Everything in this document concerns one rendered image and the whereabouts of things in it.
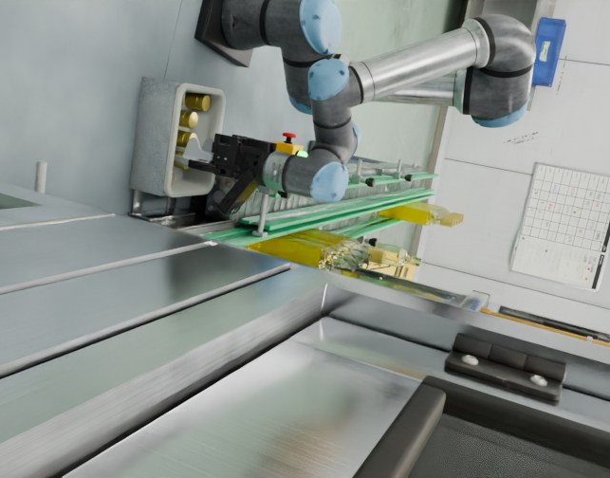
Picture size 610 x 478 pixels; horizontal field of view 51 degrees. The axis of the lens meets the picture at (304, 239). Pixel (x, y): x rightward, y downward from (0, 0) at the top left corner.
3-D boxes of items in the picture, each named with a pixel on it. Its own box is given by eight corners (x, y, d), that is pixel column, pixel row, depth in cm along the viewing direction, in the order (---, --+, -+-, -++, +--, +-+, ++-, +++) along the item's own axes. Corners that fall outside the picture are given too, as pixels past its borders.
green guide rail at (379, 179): (244, 191, 145) (275, 197, 142) (245, 186, 145) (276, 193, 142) (422, 174, 304) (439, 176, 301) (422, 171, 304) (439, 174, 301)
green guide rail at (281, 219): (239, 222, 146) (269, 230, 143) (239, 218, 146) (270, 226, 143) (419, 189, 306) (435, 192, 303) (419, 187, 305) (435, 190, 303)
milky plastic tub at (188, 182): (130, 189, 129) (166, 198, 125) (143, 75, 124) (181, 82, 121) (179, 186, 144) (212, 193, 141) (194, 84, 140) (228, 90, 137)
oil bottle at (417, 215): (379, 215, 255) (450, 231, 244) (382, 201, 253) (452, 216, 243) (383, 213, 260) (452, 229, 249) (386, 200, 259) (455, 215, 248)
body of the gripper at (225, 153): (231, 133, 134) (282, 143, 129) (224, 174, 135) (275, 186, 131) (211, 132, 127) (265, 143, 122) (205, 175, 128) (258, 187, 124)
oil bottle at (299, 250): (246, 252, 154) (327, 275, 146) (249, 229, 153) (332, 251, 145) (256, 249, 159) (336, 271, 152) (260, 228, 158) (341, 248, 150)
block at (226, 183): (202, 214, 144) (229, 221, 142) (208, 173, 143) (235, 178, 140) (211, 212, 148) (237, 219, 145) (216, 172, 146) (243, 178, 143)
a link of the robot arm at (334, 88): (556, 8, 121) (320, 88, 112) (547, 60, 129) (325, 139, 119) (518, -14, 129) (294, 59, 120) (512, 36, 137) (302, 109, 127)
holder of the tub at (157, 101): (125, 214, 130) (157, 223, 127) (142, 76, 125) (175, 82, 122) (175, 209, 146) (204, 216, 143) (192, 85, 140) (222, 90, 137)
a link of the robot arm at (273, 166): (294, 191, 129) (276, 193, 122) (274, 186, 131) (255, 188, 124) (301, 154, 128) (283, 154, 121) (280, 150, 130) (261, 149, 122)
